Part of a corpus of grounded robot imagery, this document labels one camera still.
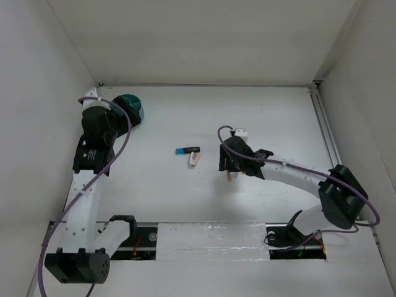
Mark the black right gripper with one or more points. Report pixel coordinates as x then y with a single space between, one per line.
224 156

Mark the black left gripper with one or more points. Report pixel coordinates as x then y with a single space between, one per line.
133 113

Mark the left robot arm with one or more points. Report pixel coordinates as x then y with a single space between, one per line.
83 255

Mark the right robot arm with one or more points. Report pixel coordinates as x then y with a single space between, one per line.
341 197

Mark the teal round desk organizer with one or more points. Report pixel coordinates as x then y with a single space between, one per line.
133 106

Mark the blue cap black highlighter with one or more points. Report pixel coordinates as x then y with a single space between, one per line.
187 150

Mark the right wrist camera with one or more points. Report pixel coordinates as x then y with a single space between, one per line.
241 132

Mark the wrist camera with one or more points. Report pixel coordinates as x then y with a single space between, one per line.
92 101
241 132

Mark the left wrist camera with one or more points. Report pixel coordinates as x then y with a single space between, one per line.
92 101

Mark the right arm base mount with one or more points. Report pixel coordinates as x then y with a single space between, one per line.
286 243

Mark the aluminium rail right side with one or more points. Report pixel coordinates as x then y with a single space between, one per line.
349 143

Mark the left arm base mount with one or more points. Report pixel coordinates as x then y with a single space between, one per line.
143 247

